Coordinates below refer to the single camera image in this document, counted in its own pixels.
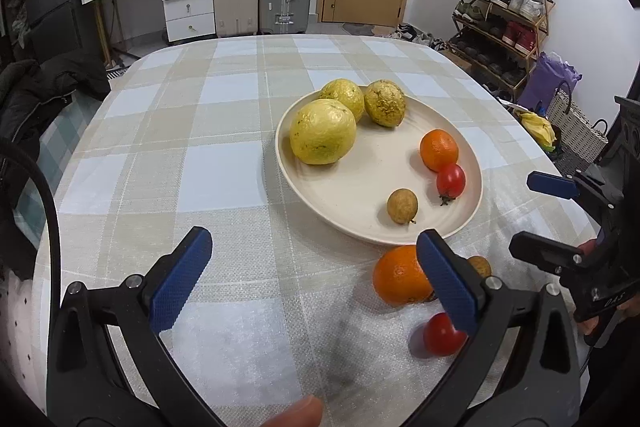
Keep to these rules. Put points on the brown longan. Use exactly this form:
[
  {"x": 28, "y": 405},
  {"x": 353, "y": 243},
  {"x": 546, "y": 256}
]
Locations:
[
  {"x": 401, "y": 206},
  {"x": 481, "y": 266}
]

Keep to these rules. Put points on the small orange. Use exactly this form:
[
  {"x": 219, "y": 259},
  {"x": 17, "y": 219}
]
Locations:
[{"x": 439, "y": 150}]

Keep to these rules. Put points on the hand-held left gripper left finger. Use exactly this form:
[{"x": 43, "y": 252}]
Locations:
[{"x": 180, "y": 279}]

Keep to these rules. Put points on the large orange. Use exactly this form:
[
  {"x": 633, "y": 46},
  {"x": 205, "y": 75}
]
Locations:
[{"x": 400, "y": 277}]

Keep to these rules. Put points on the red cherry tomato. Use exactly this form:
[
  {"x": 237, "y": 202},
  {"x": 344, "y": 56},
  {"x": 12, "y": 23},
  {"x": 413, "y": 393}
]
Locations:
[
  {"x": 451, "y": 181},
  {"x": 440, "y": 336}
]

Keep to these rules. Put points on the dark shelf unit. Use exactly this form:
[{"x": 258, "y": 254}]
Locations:
[{"x": 12, "y": 7}]

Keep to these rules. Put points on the person's left hand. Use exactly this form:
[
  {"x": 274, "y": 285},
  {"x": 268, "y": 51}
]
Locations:
[{"x": 297, "y": 414}]

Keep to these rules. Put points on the purple bag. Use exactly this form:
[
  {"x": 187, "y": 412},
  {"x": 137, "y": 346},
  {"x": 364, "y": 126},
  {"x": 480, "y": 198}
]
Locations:
[{"x": 550, "y": 77}]

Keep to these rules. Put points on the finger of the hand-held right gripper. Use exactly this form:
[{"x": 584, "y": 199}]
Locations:
[
  {"x": 542, "y": 249},
  {"x": 550, "y": 185}
]

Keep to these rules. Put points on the large pale yellow fruit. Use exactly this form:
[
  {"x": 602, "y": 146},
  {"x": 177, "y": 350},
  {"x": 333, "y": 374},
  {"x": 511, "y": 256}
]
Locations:
[{"x": 322, "y": 134}]

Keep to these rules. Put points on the cream round plate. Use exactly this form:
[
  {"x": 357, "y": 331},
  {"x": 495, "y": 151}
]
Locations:
[{"x": 360, "y": 187}]

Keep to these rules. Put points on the woven basket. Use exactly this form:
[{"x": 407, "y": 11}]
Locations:
[{"x": 577, "y": 127}]

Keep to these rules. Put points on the person's right hand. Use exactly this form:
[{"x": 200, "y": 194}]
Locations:
[{"x": 589, "y": 248}]

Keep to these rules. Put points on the black jacket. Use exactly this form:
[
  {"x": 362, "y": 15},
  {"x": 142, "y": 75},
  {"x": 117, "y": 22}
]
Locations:
[{"x": 40, "y": 92}]

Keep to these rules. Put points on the shoes beside door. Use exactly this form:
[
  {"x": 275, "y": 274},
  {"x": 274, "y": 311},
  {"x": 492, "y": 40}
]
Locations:
[{"x": 415, "y": 36}]

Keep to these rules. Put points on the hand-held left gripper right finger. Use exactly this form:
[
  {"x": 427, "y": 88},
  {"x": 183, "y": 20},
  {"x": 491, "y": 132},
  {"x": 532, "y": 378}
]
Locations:
[{"x": 447, "y": 282}]

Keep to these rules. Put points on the yellow wrinkled passion fruit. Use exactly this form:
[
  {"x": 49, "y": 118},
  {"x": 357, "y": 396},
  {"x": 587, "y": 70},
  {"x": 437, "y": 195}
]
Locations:
[{"x": 345, "y": 96}]

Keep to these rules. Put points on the brown speckled yellow passion fruit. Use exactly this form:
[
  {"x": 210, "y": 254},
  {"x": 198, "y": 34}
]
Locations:
[{"x": 385, "y": 104}]

